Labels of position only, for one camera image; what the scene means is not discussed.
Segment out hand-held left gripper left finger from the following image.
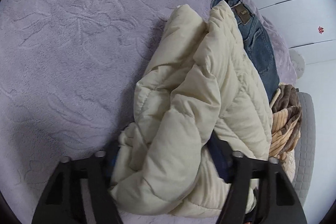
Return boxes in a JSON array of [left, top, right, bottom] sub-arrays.
[[31, 151, 124, 224]]

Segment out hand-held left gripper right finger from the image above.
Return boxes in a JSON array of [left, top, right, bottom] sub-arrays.
[[209, 132, 308, 224]]

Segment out cream quilted puffer jacket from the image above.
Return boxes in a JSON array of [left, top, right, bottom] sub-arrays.
[[109, 0, 274, 220]]

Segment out cream quilted pillow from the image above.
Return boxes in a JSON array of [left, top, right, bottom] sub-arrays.
[[278, 149, 297, 184]]

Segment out grey quilted headboard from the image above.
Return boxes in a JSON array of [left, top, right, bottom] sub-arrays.
[[291, 91, 315, 199]]

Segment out brown and yellow striped robe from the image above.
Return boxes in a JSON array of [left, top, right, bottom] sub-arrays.
[[268, 84, 303, 161]]

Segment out purple plush blanket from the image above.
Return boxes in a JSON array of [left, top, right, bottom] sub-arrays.
[[0, 0, 300, 224]]

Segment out blue denim jeans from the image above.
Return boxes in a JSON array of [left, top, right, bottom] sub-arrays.
[[207, 0, 281, 104]]

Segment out white wardrobe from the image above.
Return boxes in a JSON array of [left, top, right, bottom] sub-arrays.
[[230, 0, 336, 65]]

